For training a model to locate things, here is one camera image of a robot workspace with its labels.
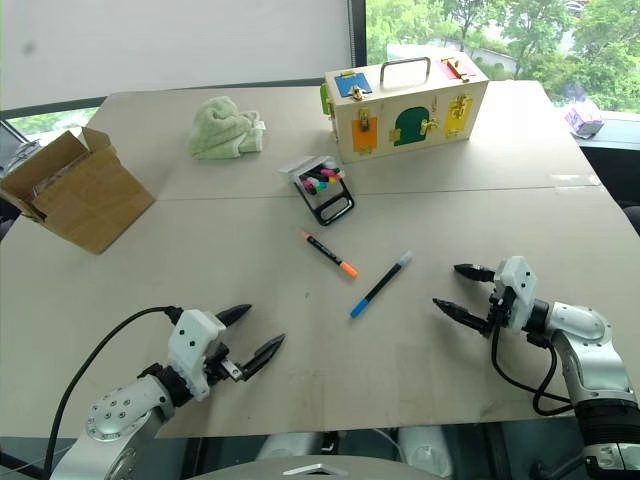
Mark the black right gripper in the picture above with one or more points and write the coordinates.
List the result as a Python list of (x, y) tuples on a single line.
[(498, 310)]

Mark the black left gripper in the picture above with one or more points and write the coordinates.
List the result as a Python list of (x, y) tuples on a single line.
[(222, 367)]

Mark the blue ended black marker pen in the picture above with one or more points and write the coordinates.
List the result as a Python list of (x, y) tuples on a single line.
[(380, 285)]

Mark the orange capped black marker pen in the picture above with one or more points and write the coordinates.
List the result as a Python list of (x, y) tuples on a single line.
[(327, 252)]

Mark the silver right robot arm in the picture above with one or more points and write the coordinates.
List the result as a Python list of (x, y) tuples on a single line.
[(585, 350)]

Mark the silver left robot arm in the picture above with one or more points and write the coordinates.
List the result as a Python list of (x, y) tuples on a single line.
[(115, 415)]

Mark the black marker holder case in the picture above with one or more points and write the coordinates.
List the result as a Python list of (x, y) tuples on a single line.
[(299, 167)]

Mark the open brown cardboard box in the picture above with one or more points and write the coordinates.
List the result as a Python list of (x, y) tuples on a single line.
[(95, 205)]

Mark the wooden lock box with latches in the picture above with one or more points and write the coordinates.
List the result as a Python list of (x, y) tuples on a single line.
[(385, 107)]

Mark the white rounded shape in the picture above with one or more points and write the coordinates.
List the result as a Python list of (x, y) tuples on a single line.
[(425, 450)]

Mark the light green towel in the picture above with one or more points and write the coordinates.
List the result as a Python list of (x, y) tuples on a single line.
[(220, 130)]

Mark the purple and white packet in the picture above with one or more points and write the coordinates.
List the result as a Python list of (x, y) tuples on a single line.
[(582, 120)]

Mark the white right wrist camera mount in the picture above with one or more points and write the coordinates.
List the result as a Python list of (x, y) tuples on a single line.
[(520, 290)]

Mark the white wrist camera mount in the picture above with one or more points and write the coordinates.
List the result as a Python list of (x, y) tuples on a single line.
[(192, 340), (520, 290)]

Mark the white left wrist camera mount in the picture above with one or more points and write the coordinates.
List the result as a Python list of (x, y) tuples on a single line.
[(192, 340)]

